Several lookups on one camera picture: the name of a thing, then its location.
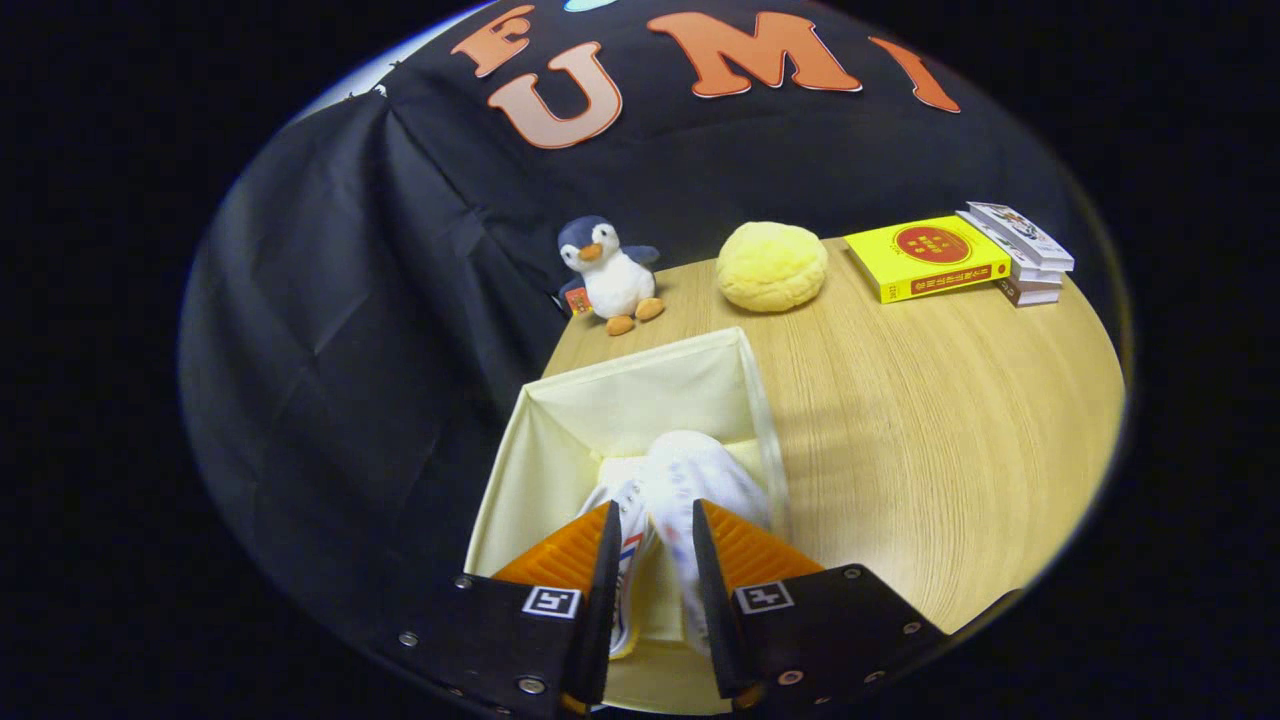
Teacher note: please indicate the white paperback book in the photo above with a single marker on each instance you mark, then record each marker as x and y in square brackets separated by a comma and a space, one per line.
[1035, 273]

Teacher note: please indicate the white canvas shoe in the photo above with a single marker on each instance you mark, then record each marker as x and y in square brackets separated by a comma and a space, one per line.
[632, 540]
[700, 470]

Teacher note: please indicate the yellow plush bun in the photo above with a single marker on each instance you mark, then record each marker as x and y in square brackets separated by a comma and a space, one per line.
[770, 268]

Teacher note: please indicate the penguin plush toy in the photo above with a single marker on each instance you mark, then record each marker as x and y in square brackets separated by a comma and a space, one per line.
[612, 280]

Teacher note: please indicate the black backdrop cloth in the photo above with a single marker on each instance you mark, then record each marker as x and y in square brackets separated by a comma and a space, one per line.
[350, 350]

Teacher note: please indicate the yellow book with red circle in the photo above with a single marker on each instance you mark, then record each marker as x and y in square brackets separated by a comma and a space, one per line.
[925, 255]

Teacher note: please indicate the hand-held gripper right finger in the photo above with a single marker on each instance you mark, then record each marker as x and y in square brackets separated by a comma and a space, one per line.
[715, 610]

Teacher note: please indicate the brown spine paperback book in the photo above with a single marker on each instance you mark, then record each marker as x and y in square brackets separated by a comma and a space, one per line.
[1030, 293]

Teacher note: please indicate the beige fabric storage box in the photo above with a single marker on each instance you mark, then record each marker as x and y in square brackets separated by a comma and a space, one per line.
[640, 400]

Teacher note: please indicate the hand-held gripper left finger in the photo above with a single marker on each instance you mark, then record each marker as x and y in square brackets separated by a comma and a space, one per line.
[598, 620]

